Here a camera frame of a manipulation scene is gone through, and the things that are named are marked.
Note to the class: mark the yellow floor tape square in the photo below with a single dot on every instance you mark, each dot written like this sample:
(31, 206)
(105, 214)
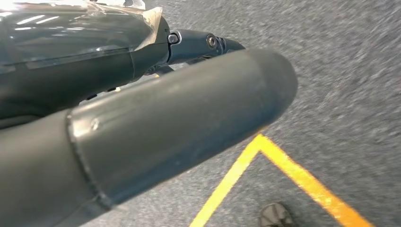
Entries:
(235, 170)

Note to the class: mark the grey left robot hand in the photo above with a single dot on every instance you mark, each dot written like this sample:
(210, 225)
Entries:
(156, 125)

